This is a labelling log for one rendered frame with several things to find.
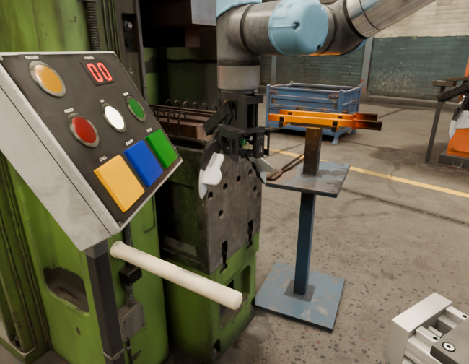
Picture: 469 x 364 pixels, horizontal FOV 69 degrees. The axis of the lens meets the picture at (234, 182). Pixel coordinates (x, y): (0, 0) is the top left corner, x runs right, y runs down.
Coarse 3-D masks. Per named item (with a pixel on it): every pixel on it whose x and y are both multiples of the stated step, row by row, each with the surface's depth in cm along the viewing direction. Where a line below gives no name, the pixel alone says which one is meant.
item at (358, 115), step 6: (282, 114) 150; (294, 114) 148; (300, 114) 147; (306, 114) 146; (312, 114) 145; (318, 114) 144; (324, 114) 143; (330, 114) 141; (336, 114) 141; (342, 114) 141; (348, 114) 141; (354, 114) 138; (360, 114) 137; (366, 114) 136; (372, 114) 135; (372, 120) 136
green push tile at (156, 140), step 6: (156, 132) 72; (150, 138) 68; (156, 138) 70; (162, 138) 73; (150, 144) 68; (156, 144) 69; (162, 144) 72; (168, 144) 74; (156, 150) 68; (162, 150) 71; (168, 150) 73; (162, 156) 69; (168, 156) 72; (174, 156) 74; (162, 162) 69; (168, 162) 70
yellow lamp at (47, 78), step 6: (36, 66) 48; (42, 66) 49; (36, 72) 47; (42, 72) 48; (48, 72) 49; (42, 78) 48; (48, 78) 49; (54, 78) 50; (48, 84) 48; (54, 84) 49; (60, 84) 51; (54, 90) 49; (60, 90) 50
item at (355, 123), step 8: (272, 120) 140; (288, 120) 138; (296, 120) 136; (304, 120) 135; (312, 120) 133; (320, 120) 132; (328, 120) 131; (336, 120) 130; (344, 120) 129; (352, 120) 126; (360, 120) 127; (368, 120) 127; (352, 128) 127; (360, 128) 127; (368, 128) 126; (376, 128) 125
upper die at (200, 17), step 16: (144, 0) 102; (160, 0) 99; (176, 0) 96; (192, 0) 94; (208, 0) 99; (144, 16) 103; (160, 16) 100; (176, 16) 97; (192, 16) 95; (208, 16) 100
